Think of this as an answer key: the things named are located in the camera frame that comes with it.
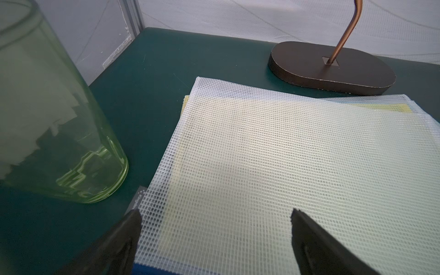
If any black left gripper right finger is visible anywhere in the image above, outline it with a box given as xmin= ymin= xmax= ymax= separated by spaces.
xmin=291 ymin=209 xmax=378 ymax=275

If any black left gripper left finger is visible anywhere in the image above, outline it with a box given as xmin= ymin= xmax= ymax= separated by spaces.
xmin=55 ymin=210 xmax=142 ymax=275

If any white mesh document bag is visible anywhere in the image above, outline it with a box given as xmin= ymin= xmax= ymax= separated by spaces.
xmin=134 ymin=77 xmax=440 ymax=275

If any yellow mesh document bag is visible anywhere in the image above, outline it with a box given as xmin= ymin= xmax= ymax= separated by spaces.
xmin=181 ymin=93 xmax=419 ymax=118

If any green drinking glass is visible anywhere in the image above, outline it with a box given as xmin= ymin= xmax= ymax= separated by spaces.
xmin=1 ymin=1 xmax=128 ymax=204

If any bronze scroll stand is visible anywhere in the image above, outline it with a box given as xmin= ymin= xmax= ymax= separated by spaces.
xmin=268 ymin=0 xmax=396 ymax=96

